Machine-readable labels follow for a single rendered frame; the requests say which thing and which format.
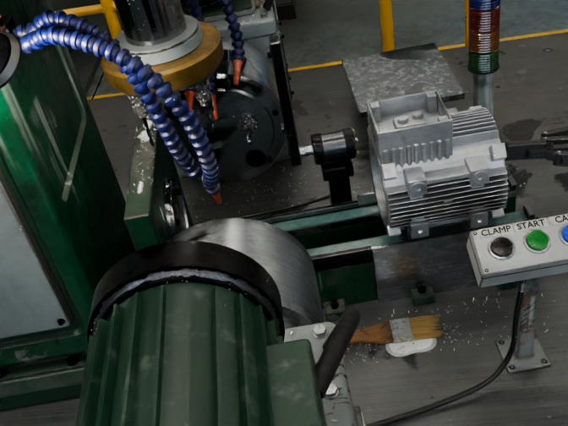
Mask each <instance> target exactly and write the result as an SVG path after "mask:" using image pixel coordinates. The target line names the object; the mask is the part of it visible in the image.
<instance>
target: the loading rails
mask: <svg viewBox="0 0 568 426"><path fill-rule="evenodd" d="M506 171H507V172H508V174H506V175H507V177H508V179H506V180H507V182H508V185H507V186H508V189H507V191H508V194H507V196H508V198H507V202H506V203H507V205H506V206H505V207H506V209H504V212H505V215H504V216H502V217H498V218H493V219H489V223H488V225H487V226H485V227H479V228H473V229H468V230H464V229H463V227H462V224H461V223H460V224H455V225H450V226H446V227H436V228H432V229H429V236H427V237H424V238H417V239H413V240H407V236H406V233H405V231H404V230H401V234H400V235H398V236H393V237H388V236H387V231H386V230H385V226H384V223H383V221H382V218H381V215H380V210H379V206H378V203H377V199H376V196H375V195H374V192H369V193H365V194H357V197H358V200H353V201H348V202H343V203H339V204H333V205H325V206H321V207H315V208H311V209H306V210H297V211H293V212H287V213H283V214H278V215H273V216H265V217H260V218H255V219H251V220H256V221H262V222H266V223H269V224H271V225H273V226H276V227H279V228H280V229H282V230H284V231H286V232H288V233H290V234H291V235H292V236H294V237H295V238H296V239H297V240H298V241H299V242H300V243H301V244H302V245H303V246H304V247H305V249H306V250H307V251H308V253H309V256H310V257H311V260H312V261H313V264H314V271H315V275H316V280H317V285H318V289H319V298H320V303H321V308H322V309H324V310H325V317H326V320H327V321H332V320H339V319H340V318H341V316H342V314H343V313H344V312H345V311H346V309H347V306H346V305H349V304H354V303H363V302H368V301H373V300H377V298H378V302H379V303H383V302H388V301H393V300H397V299H403V298H411V299H412V303H413V305H414V306H418V305H423V304H428V303H434V302H435V295H434V294H435V293H436V292H444V291H450V290H455V289H459V288H464V287H473V286H478V283H477V279H476V276H475V274H474V270H473V267H472V262H471V260H470V257H469V253H468V251H467V240H468V238H469V236H468V234H469V233H470V231H475V230H479V229H484V228H489V227H497V226H503V225H507V224H512V223H517V222H522V221H530V220H536V219H538V217H535V213H534V212H533V209H532V208H531V206H530V204H527V205H524V206H523V210H520V211H516V188H517V183H516V181H515V179H514V178H513V177H512V175H511V174H510V170H509V168H508V167H506Z"/></svg>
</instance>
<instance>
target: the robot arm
mask: <svg viewBox="0 0 568 426"><path fill-rule="evenodd" d="M505 149H506V153H507V157H506V158H505V161H516V160H529V159H544V158H545V159H546V160H548V161H552V162H553V165H554V166H557V167H568V126H566V127H562V128H555V129H551V130H547V131H543V132H542V134H541V138H540V139H534V140H522V141H509V142H505ZM562 160H563V161H562Z"/></svg>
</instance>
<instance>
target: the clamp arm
mask: <svg viewBox="0 0 568 426"><path fill-rule="evenodd" d="M268 40H269V45H270V46H269V47H266V50H267V55H268V58H272V62H273V68H274V72H275V77H276V85H277V90H278V95H279V100H280V104H281V113H282V117H283V122H284V123H282V124H281V131H282V134H285V135H286V137H287V145H288V149H289V155H290V159H291V164H292V166H293V167H295V166H299V165H302V161H301V160H302V158H304V157H305V153H304V152H301V151H300V150H304V148H303V146H300V147H299V145H298V137H297V131H296V126H295V121H294V116H293V111H292V102H291V97H290V92H289V87H288V82H287V73H286V68H285V63H284V57H283V52H282V48H281V39H280V36H279V35H274V36H270V37H269V38H268ZM301 155H302V156H301Z"/></svg>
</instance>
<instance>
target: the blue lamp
mask: <svg viewBox="0 0 568 426"><path fill-rule="evenodd" d="M468 2H469V4H468V5H469V7H470V8H473V9H476V10H489V9H493V8H496V7H498V6H499V5H500V0H469V1H468Z"/></svg>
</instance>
